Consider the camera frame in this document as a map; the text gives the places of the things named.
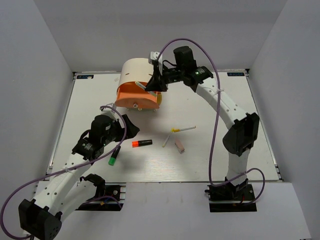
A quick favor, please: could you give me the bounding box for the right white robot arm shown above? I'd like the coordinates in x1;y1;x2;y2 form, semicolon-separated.
145;46;260;200

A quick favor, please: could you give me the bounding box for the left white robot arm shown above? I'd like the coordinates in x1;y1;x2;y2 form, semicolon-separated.
18;114;140;240

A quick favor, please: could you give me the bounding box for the left blue label sticker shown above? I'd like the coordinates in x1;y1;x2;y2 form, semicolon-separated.
76;74;94;80

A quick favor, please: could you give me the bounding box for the pink eraser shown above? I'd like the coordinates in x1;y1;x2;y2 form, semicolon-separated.
174;138;185;154

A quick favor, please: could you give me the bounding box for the orange highlighter marker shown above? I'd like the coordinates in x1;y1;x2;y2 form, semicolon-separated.
131;139;153;148

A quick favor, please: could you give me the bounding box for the blue label sticker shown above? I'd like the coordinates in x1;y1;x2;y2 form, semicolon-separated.
76;74;94;80
227;72;245;77

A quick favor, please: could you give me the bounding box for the orange drawer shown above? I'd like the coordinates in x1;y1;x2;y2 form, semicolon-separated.
115;81;162;110

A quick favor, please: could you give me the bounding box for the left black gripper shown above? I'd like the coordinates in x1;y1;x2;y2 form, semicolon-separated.
102;114;140;146

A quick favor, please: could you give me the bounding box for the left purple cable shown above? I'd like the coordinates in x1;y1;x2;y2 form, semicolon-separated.
0;105;131;238

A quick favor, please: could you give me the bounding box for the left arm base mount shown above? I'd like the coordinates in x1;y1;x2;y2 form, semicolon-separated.
76;183;126;212

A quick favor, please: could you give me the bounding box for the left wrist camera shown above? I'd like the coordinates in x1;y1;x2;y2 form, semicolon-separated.
99;103;117;120

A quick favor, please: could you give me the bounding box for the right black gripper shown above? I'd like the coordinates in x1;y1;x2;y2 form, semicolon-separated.
145;64;186;92

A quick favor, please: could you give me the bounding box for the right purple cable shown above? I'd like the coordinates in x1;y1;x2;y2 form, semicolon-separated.
156;38;266;203

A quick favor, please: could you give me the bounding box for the cream round drawer organizer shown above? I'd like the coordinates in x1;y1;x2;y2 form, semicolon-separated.
117;57;164;112

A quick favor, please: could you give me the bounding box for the green highlighter marker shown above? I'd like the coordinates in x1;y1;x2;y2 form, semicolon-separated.
108;146;121;166

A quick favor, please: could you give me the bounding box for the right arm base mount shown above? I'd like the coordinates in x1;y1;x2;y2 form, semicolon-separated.
204;184;257;213

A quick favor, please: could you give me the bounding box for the purple cable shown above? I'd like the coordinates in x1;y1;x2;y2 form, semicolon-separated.
0;105;131;238
156;38;266;203

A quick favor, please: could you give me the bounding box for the right blue label sticker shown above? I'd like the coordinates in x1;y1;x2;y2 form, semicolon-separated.
227;72;245;77

